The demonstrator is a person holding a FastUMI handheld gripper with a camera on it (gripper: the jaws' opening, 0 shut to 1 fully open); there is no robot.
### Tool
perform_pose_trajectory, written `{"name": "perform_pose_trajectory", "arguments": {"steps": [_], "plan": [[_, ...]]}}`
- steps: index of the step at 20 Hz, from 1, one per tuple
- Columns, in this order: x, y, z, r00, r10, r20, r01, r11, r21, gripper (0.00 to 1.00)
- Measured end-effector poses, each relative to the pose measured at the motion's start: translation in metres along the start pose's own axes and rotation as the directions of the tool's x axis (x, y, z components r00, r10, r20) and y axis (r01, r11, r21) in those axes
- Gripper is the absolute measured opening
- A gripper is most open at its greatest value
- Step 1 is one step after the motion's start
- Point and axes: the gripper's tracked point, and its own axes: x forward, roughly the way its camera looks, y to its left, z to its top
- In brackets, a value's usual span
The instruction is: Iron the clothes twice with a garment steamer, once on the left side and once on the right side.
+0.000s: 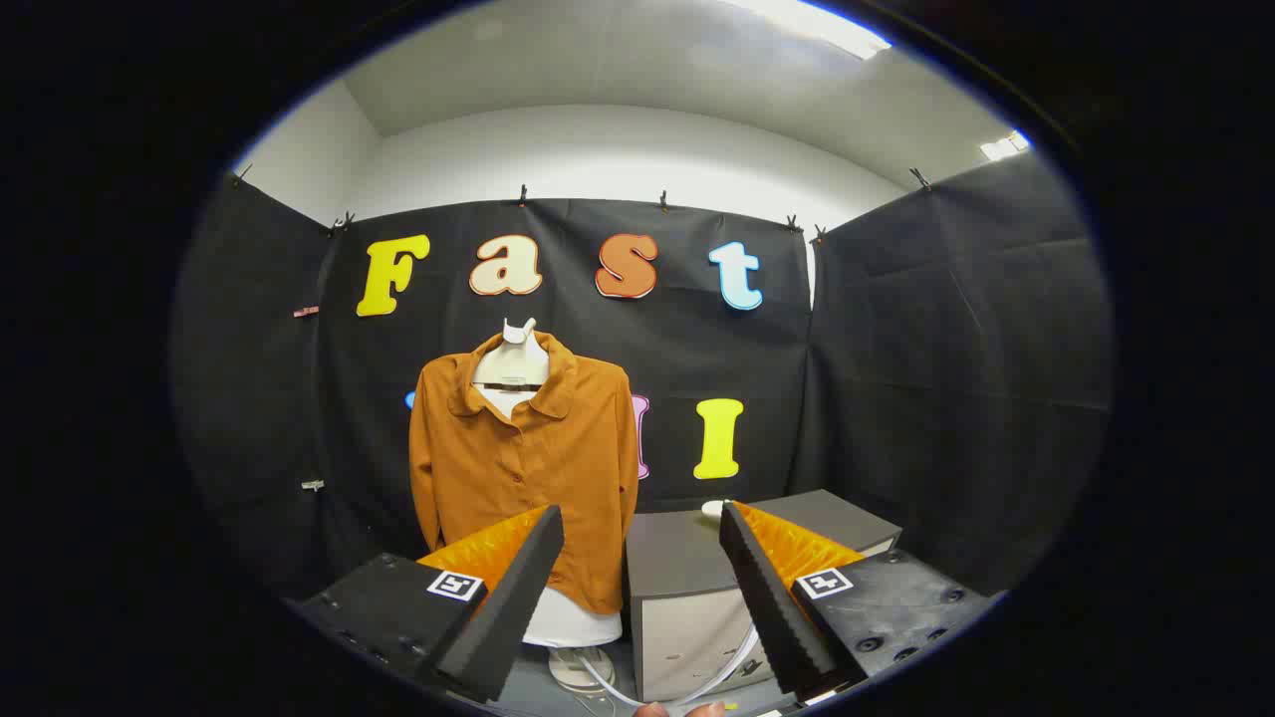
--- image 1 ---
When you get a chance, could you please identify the black backdrop cloth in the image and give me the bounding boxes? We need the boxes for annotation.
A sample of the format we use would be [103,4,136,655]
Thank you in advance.
[169,149,1115,598]

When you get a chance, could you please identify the white torso mannequin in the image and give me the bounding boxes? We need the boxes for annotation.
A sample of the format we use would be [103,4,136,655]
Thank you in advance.
[471,317,626,695]

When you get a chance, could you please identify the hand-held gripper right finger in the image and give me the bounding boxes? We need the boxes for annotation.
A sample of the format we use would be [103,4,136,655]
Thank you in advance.
[717,500,1003,702]

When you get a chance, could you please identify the translucent white steamer hose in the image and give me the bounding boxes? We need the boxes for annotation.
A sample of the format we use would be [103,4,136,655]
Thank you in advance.
[570,617,766,710]

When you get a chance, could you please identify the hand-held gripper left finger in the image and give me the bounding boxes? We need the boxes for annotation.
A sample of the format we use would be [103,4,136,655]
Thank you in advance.
[284,504,565,705]

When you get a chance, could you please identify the row of black cloth clips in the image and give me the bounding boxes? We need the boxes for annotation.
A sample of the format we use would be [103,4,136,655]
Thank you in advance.
[231,164,932,245]

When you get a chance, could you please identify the long ceiling light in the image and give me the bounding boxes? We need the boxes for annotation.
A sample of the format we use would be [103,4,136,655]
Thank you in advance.
[737,0,893,59]

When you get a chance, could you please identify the grey cabinet with white drawers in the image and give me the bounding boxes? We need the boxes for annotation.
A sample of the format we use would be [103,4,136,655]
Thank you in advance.
[626,488,902,703]

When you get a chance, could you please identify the orange button-up shirt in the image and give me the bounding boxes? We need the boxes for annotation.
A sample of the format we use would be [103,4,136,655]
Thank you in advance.
[408,332,640,615]

